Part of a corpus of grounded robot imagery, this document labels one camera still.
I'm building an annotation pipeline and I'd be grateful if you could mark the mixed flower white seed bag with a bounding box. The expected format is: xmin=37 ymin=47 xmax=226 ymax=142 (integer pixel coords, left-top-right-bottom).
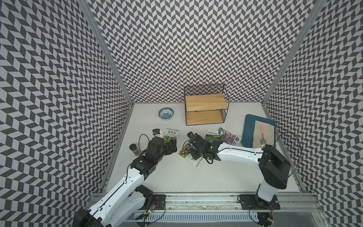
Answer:
xmin=179 ymin=144 xmax=202 ymax=167

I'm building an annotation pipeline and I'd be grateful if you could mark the red-white label seed bag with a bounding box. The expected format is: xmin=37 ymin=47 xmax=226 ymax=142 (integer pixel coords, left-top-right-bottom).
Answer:
xmin=163 ymin=128 xmax=180 ymax=143

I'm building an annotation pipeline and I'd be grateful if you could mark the green leaf seed bag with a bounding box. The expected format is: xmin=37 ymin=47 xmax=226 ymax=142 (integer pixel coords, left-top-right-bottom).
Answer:
xmin=205 ymin=129 xmax=223 ymax=143

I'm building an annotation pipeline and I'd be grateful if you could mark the pink flower seed bag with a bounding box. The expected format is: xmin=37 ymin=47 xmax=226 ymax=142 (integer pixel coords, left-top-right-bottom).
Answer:
xmin=218 ymin=128 xmax=242 ymax=146

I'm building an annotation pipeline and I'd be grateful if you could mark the black wire two-tier shelf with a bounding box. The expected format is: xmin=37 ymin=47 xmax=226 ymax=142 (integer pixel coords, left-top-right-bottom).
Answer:
xmin=183 ymin=84 xmax=230 ymax=126

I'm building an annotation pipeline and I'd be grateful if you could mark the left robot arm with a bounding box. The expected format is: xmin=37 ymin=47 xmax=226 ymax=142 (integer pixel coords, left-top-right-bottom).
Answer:
xmin=72 ymin=137 xmax=177 ymax=227

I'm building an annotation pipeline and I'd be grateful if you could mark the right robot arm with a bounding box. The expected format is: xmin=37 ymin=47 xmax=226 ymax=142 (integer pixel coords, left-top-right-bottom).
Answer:
xmin=187 ymin=132 xmax=291 ymax=209

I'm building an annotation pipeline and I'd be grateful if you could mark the small spice jar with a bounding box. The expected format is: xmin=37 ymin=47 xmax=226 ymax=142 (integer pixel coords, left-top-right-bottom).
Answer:
xmin=129 ymin=143 xmax=141 ymax=156

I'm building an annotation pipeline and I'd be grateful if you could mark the blue white porcelain bowl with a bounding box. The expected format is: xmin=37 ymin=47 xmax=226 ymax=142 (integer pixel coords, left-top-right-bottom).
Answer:
xmin=158 ymin=107 xmax=174 ymax=120

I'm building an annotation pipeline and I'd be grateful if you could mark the teal tray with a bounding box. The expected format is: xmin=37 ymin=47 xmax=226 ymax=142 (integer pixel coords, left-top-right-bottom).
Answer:
xmin=241 ymin=114 xmax=276 ymax=148

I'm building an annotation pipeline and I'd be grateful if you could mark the beige cloth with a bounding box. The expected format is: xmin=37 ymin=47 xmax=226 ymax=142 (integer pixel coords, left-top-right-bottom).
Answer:
xmin=252 ymin=121 xmax=275 ymax=148

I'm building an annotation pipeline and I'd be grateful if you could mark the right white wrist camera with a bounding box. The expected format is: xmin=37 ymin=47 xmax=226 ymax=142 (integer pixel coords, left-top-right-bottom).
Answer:
xmin=187 ymin=132 xmax=195 ymax=140

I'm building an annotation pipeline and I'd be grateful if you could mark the aluminium front rail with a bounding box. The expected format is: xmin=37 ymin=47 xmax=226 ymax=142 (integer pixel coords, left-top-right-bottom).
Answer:
xmin=164 ymin=192 xmax=323 ymax=212

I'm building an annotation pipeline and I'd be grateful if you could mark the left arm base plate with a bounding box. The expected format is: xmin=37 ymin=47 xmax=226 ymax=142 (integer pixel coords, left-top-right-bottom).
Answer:
xmin=141 ymin=194 xmax=166 ymax=210

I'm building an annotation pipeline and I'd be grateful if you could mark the pink handled spoon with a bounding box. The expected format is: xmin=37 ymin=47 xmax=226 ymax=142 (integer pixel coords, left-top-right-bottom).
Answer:
xmin=260 ymin=124 xmax=267 ymax=148

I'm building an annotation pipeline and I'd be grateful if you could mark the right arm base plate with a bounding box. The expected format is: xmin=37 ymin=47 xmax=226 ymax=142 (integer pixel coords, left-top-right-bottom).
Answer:
xmin=237 ymin=194 xmax=281 ymax=210

